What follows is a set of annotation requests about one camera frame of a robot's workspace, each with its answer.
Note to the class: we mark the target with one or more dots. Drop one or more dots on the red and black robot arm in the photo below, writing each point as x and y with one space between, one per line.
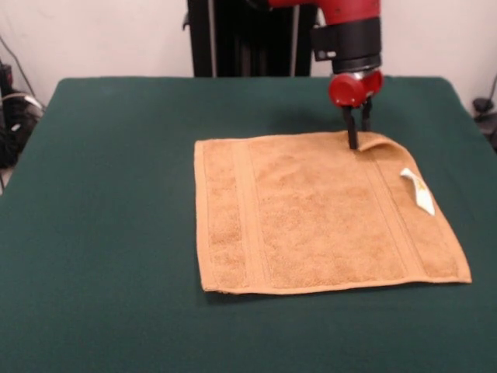
349 35

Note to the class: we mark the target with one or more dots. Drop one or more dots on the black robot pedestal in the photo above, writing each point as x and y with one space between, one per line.
252 42

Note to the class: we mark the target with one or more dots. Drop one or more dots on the orange terry towel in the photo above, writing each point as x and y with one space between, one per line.
310 213

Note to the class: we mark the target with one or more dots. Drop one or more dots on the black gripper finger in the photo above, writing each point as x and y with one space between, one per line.
367 116
351 128

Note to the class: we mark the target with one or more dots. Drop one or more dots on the dark green table cloth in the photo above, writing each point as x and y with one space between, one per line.
116 272

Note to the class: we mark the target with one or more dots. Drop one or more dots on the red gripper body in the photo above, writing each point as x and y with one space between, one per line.
351 91

